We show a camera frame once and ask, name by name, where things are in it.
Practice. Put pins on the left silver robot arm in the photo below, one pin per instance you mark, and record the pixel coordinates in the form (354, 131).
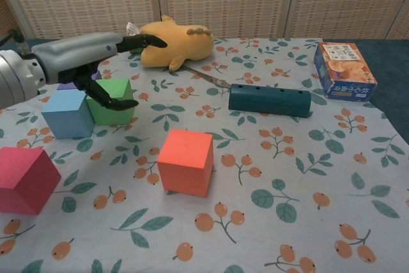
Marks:
(14, 76)

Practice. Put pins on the teal holder with holes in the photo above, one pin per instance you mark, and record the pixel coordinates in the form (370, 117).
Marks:
(268, 100)

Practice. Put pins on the brown woven screen panel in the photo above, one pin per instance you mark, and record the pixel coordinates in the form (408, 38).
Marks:
(8, 14)

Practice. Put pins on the green cube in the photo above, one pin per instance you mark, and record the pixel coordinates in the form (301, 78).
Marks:
(116, 116)

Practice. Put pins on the metal table knife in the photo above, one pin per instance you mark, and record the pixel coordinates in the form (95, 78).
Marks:
(207, 78)

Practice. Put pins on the orange blue cracker box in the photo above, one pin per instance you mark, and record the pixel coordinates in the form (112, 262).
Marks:
(345, 73)

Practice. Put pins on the purple cube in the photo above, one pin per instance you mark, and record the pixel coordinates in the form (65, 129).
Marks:
(66, 86)

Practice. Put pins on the light blue cube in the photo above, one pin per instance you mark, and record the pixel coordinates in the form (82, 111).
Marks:
(68, 116)

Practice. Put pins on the floral print tablecloth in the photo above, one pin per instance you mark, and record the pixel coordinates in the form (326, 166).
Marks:
(255, 174)

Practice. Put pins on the green red snack bag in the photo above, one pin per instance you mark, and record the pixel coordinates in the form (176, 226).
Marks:
(136, 50)

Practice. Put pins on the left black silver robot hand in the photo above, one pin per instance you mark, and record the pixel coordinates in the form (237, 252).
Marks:
(76, 50)

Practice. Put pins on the red cube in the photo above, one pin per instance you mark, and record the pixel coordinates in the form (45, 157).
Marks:
(25, 177)

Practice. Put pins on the orange cube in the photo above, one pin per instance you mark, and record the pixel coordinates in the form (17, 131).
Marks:
(185, 161)

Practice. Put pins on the yellow plush toy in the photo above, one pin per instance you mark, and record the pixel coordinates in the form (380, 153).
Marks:
(188, 44)

